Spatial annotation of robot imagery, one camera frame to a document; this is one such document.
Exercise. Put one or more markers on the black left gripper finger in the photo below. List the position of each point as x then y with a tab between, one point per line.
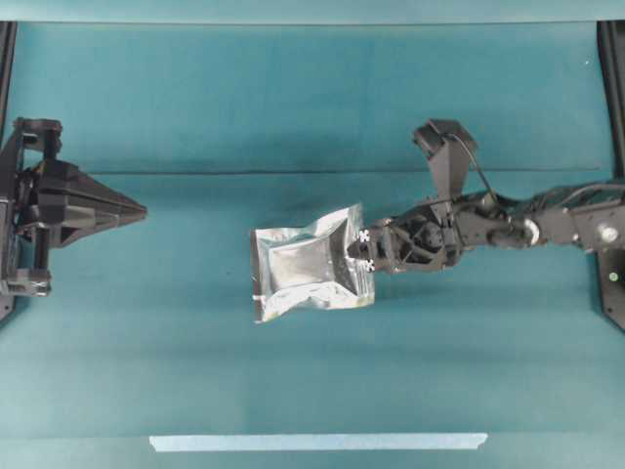
83	222
85	185

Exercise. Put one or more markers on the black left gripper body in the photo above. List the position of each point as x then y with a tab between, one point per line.
36	194

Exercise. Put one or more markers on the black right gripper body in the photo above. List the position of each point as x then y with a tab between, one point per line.
427	237

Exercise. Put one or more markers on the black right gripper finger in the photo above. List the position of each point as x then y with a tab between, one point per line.
379	241
386	265

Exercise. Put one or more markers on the silver zip bag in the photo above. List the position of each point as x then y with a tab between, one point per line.
310	266

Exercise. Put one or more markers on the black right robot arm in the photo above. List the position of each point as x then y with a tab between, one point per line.
588	216

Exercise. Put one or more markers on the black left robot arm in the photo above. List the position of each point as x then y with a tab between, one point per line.
48	203

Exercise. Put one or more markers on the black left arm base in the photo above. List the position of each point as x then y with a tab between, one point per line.
8	34

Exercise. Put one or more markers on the teal table cloth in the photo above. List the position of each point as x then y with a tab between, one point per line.
217	130

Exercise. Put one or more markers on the light blue tape strip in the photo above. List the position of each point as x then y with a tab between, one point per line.
318	442

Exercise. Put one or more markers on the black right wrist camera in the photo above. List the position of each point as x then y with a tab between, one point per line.
446	144

